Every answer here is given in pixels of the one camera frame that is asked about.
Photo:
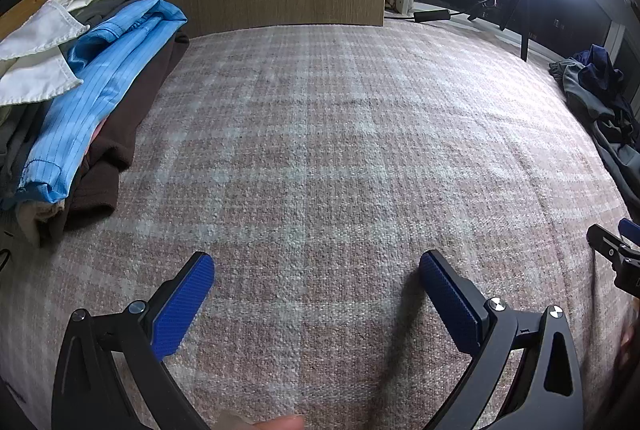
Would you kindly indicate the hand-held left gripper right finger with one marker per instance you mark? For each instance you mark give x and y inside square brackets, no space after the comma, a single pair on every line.
[450,305]

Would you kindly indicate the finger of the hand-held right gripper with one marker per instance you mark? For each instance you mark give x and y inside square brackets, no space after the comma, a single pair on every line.
[607,244]
[631,230]

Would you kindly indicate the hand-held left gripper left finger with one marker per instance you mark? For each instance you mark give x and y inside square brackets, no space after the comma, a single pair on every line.
[182,305]

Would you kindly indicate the navy blue garment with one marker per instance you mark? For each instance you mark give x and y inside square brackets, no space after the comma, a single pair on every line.
[597,67]

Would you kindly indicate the person's left hand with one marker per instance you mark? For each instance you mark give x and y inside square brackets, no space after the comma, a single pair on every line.
[265,424]

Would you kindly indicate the grey jacket pile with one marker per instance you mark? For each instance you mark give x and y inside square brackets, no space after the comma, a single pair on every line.
[590,110]

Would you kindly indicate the plaid blanket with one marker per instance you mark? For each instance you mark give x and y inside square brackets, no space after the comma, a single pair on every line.
[325,135]

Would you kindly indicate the brown garment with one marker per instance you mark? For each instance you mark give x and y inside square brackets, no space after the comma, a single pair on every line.
[145,95]

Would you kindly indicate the black power adapter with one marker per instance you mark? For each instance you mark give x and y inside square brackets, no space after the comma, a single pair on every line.
[432,15]

